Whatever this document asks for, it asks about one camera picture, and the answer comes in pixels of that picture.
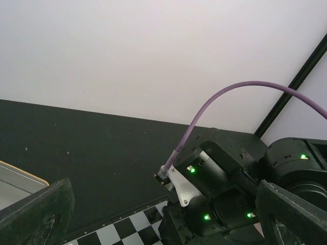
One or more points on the black rook chess piece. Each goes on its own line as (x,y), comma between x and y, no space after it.
(153,215)

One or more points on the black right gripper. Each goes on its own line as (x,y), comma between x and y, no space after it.
(226,167)

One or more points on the gold metal tin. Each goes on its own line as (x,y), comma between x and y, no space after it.
(17,184)

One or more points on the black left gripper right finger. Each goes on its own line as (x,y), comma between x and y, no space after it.
(288,219)

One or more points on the black and silver chessboard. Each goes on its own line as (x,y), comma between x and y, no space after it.
(130,228)

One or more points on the pink tray of black pieces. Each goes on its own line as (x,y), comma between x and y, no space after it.
(259,228)

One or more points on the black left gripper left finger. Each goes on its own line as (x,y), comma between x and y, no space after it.
(41,218)

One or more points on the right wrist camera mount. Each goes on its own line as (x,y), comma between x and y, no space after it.
(183,188)

